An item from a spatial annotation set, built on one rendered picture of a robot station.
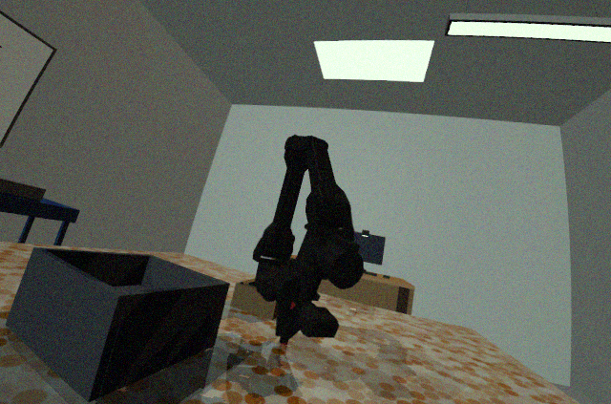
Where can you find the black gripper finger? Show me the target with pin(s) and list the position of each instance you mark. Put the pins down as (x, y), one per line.
(281, 316)
(290, 328)

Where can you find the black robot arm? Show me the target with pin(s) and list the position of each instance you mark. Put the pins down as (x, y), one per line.
(327, 209)

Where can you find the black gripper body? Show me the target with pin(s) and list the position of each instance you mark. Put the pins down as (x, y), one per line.
(311, 320)

